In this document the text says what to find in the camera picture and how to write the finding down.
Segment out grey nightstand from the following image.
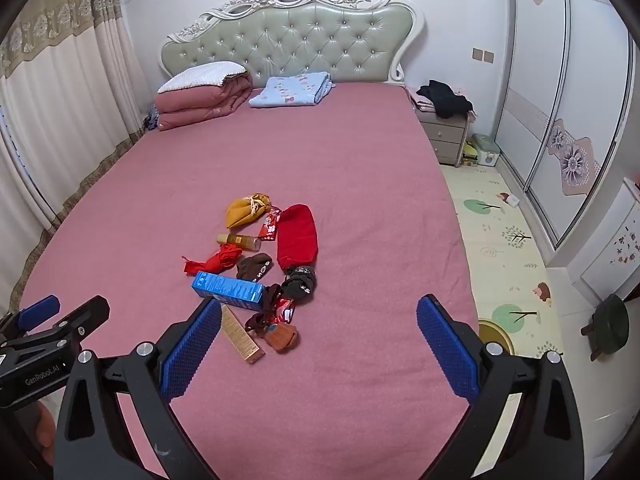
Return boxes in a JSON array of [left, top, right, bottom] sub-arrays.
[[415, 105, 471, 167]]

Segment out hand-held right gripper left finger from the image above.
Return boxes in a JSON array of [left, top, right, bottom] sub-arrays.
[[52, 296, 236, 480]]

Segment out printed play mat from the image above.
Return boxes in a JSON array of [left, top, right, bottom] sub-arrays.
[[440, 162, 571, 361]]

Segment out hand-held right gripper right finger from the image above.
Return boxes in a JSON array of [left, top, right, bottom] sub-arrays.
[[416, 294, 588, 480]]

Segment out black sock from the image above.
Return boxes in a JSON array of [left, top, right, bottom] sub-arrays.
[[280, 266, 318, 306]]

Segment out red snack packet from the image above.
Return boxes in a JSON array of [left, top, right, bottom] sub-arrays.
[[258, 205, 283, 241]]

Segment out white folded blanket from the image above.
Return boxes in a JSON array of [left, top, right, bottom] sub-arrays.
[[157, 61, 248, 95]]

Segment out bed with pink sheet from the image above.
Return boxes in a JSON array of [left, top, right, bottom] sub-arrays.
[[10, 0, 481, 480]]

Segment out knotted red cloth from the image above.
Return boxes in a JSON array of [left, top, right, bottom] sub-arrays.
[[182, 243, 243, 277]]

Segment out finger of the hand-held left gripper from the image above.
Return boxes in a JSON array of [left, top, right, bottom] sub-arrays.
[[0, 295, 61, 336], [15, 295, 111, 358]]

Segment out long gold box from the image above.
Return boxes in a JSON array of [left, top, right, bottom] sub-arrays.
[[220, 304, 266, 365]]

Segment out white floral sliding wardrobe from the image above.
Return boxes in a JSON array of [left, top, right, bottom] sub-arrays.
[[492, 0, 637, 256]]

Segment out white low cabinet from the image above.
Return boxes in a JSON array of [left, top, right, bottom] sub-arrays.
[[545, 177, 640, 321]]

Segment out dark green stool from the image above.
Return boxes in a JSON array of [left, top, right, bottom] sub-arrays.
[[580, 292, 631, 363]]

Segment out red cloth bag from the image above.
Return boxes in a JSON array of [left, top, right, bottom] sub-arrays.
[[276, 203, 319, 273]]

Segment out folded pink quilt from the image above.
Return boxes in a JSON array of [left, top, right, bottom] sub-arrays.
[[154, 77, 252, 132]]

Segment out blue carton box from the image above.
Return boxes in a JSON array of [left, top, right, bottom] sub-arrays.
[[191, 271, 266, 312]]

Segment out light blue folded blanket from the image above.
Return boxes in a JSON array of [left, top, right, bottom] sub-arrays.
[[248, 72, 337, 109]]

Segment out person's left hand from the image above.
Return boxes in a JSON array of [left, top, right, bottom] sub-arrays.
[[36, 401, 57, 467]]

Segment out brown orange sock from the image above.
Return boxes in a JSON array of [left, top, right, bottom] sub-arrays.
[[263, 322, 299, 354]]

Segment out yellow drawstring pouch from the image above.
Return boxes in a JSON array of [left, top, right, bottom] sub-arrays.
[[224, 193, 272, 231]]

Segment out amber liquid bottle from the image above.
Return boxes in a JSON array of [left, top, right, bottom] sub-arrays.
[[216, 231, 262, 252]]

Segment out black clothes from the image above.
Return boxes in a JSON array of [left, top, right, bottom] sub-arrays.
[[416, 80, 474, 120]]

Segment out beige curtain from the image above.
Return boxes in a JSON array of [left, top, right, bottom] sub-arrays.
[[0, 0, 151, 321]]

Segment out small red wrapper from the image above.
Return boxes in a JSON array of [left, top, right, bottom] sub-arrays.
[[272, 296, 297, 323]]

